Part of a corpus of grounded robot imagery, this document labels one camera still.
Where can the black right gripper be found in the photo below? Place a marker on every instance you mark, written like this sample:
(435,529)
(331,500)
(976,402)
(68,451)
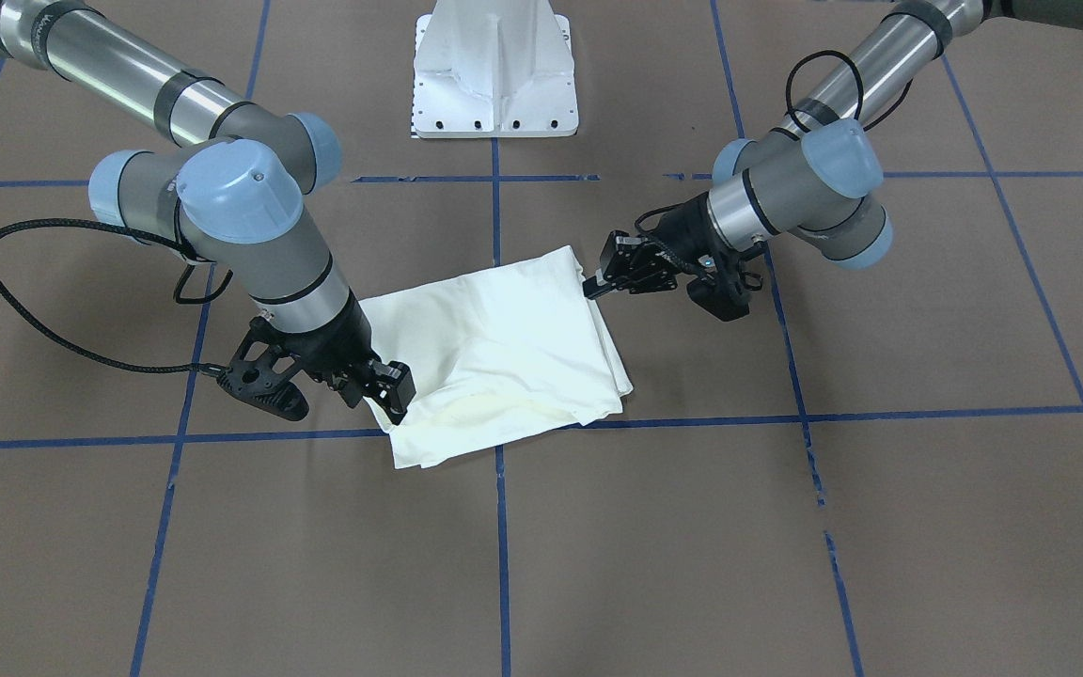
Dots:
(338,344)

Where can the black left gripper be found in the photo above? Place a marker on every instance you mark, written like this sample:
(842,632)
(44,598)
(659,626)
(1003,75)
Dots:
(685,232)

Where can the cream long-sleeve printed shirt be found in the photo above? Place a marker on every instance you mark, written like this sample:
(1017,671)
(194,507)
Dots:
(497,356)

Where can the left grey silver robot arm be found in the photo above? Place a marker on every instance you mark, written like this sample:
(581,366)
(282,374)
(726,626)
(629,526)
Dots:
(812,176)

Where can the right grey silver robot arm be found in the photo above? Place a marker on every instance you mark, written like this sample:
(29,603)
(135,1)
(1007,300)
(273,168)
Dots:
(232,194)

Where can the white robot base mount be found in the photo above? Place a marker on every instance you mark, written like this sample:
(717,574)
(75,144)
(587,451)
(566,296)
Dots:
(493,69)

